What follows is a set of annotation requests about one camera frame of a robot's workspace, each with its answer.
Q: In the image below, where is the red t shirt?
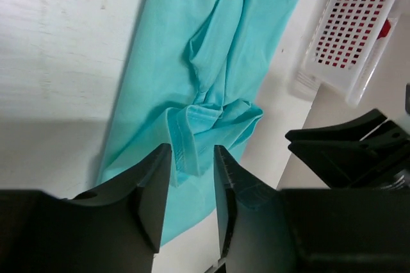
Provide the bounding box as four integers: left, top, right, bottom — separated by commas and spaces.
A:
315, 0, 386, 69

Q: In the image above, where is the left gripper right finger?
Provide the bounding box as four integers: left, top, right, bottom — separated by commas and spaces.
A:
214, 145, 409, 272

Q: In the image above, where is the white plastic basket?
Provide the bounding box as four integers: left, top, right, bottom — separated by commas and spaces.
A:
294, 0, 407, 107

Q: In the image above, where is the teal t shirt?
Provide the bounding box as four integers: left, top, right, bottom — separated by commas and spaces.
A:
98, 0, 299, 244

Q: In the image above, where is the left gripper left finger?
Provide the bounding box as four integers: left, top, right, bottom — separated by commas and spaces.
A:
1, 144, 170, 272

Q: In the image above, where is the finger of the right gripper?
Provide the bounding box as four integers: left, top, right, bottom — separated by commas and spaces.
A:
285, 109, 409, 190

